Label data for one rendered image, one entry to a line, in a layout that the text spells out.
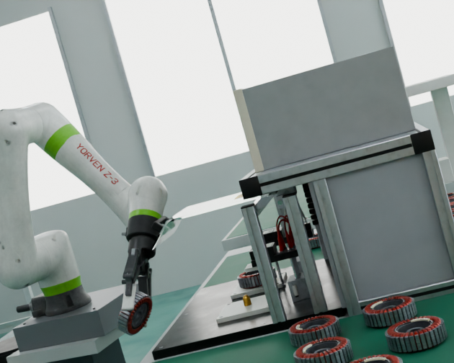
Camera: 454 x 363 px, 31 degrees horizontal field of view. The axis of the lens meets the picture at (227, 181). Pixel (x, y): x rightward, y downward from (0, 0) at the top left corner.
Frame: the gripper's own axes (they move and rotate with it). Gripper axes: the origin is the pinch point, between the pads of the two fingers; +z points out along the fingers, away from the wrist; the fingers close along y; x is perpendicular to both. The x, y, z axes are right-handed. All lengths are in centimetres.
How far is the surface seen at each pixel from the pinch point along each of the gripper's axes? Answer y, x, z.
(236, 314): 0.3, 26.7, 1.6
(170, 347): 8.3, 12.7, 12.7
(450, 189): -128, 93, -104
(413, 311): 26, 70, 12
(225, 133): -365, -64, -305
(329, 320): 24, 52, 13
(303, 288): 0.2, 43.7, -4.9
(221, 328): 3.7, 24.0, 6.4
